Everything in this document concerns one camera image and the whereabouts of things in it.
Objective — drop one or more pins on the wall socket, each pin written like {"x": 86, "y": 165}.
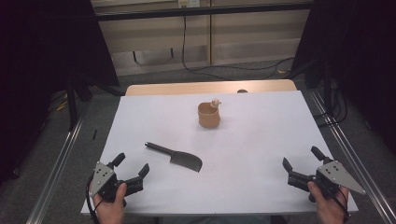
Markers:
{"x": 188, "y": 3}

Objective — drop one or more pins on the tan cup with small figure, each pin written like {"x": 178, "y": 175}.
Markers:
{"x": 208, "y": 116}

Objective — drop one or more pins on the wooden table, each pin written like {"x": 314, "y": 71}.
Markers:
{"x": 186, "y": 88}

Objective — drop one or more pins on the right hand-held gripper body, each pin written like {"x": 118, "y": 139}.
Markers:
{"x": 334, "y": 179}

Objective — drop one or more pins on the dark grey knife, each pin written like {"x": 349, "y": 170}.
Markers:
{"x": 183, "y": 159}

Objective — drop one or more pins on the person's left hand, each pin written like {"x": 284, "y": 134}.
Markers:
{"x": 110, "y": 207}

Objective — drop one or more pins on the dark curtain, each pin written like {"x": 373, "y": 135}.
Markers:
{"x": 46, "y": 62}
{"x": 358, "y": 46}

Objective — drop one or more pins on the black horizontal bar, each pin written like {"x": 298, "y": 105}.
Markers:
{"x": 186, "y": 13}

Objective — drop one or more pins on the small black stick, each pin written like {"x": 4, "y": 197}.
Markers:
{"x": 94, "y": 134}

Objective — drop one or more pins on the black stand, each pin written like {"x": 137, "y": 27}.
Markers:
{"x": 72, "y": 102}
{"x": 327, "y": 90}

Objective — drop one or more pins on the metal floor rail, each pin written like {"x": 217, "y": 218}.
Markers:
{"x": 59, "y": 161}
{"x": 351, "y": 155}

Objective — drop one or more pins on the person's right hand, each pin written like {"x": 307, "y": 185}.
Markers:
{"x": 327, "y": 207}

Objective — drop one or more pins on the white board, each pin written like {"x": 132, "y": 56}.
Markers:
{"x": 243, "y": 149}

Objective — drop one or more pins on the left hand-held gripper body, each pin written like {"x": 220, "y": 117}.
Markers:
{"x": 104, "y": 180}

